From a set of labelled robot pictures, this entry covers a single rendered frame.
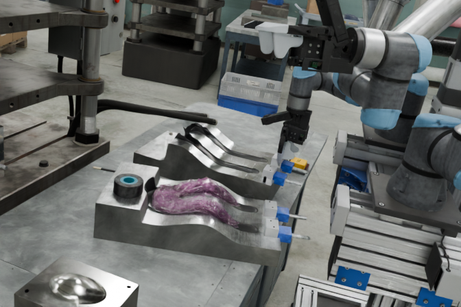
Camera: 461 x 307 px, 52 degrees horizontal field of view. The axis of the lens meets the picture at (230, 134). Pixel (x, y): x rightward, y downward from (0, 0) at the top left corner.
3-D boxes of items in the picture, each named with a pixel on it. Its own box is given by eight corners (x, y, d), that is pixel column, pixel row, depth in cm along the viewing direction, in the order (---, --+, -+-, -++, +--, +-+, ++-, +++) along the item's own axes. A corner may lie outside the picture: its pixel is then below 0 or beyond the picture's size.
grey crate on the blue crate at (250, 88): (280, 95, 503) (283, 81, 498) (278, 107, 465) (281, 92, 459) (224, 84, 508) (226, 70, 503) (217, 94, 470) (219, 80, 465)
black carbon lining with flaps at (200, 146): (268, 164, 173) (273, 140, 170) (255, 181, 159) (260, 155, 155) (182, 139, 182) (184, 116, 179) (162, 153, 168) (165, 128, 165)
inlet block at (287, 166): (307, 177, 170) (311, 163, 168) (304, 182, 165) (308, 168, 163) (272, 166, 173) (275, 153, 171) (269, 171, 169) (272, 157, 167)
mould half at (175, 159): (284, 179, 179) (291, 146, 175) (265, 210, 156) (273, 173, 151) (165, 144, 193) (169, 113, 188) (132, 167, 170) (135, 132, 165)
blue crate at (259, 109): (276, 114, 511) (280, 94, 503) (274, 126, 472) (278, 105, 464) (221, 103, 516) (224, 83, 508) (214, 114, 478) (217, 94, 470)
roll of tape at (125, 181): (130, 181, 137) (131, 170, 136) (148, 193, 132) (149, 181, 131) (107, 188, 131) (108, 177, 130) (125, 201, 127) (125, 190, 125)
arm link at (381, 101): (375, 114, 107) (389, 66, 103) (403, 133, 97) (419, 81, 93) (344, 112, 105) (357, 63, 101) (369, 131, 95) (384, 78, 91)
